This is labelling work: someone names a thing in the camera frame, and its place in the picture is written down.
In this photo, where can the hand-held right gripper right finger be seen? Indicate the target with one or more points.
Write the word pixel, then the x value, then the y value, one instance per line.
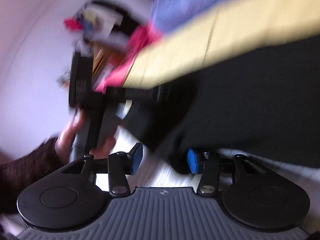
pixel 192 162

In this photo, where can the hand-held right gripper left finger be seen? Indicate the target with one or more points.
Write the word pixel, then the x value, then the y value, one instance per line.
pixel 136 159

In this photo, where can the black pants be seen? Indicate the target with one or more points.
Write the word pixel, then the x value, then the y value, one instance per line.
pixel 237 105

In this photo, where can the person's left forearm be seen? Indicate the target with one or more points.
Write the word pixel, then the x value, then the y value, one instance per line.
pixel 27 175

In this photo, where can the person's left hand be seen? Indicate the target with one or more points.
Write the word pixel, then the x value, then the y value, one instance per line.
pixel 65 140

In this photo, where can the pink bed sheet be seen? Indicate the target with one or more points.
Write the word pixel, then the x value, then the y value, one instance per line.
pixel 130 55

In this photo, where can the pile of hanging clothes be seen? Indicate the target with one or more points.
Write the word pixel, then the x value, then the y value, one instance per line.
pixel 100 25

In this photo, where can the yellow quilted blanket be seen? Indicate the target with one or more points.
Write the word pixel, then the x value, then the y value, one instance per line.
pixel 225 30

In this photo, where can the blue plaid quilt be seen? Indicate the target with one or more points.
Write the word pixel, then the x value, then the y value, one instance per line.
pixel 190 7

